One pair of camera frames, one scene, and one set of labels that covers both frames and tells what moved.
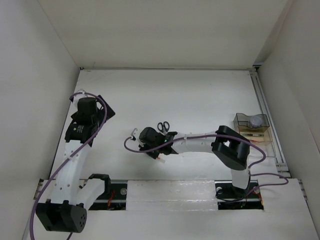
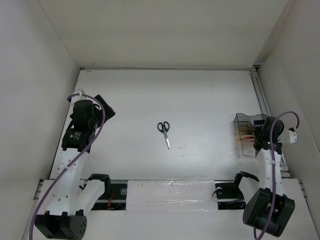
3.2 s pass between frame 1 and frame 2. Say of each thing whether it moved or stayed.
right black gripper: moved
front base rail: stayed
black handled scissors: stayed
